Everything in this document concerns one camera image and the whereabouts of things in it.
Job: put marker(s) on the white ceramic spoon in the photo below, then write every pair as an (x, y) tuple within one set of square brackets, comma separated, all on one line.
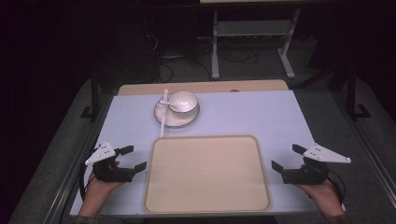
[(168, 103)]

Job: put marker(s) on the metal frame rail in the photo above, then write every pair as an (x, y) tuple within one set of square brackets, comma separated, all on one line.
[(367, 149), (77, 168)]

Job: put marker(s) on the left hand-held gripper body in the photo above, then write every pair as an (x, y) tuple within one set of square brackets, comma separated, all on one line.
[(109, 174)]

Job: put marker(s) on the white chopstick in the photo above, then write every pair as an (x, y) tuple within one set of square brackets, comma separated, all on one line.
[(162, 123), (165, 95)]

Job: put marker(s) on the person's left hand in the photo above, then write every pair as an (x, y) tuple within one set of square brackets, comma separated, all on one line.
[(98, 189)]

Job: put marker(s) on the white plate with dark rim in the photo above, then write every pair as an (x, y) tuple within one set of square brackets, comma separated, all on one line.
[(174, 122)]

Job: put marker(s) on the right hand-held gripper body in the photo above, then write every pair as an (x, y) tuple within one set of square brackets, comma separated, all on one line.
[(308, 175)]

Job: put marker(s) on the white table mat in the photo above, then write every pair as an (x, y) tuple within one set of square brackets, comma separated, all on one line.
[(249, 115)]

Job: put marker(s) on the person's right hand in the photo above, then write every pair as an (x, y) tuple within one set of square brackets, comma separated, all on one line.
[(323, 196)]

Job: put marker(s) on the white ribbed bowl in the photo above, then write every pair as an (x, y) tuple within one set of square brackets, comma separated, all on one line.
[(185, 101)]

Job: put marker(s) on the white metal stand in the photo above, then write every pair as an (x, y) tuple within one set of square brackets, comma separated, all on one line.
[(253, 28)]

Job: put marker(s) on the black floor stand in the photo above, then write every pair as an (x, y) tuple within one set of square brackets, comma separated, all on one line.
[(351, 93), (94, 99)]

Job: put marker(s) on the beige plastic tray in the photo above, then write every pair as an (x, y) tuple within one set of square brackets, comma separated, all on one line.
[(207, 177)]

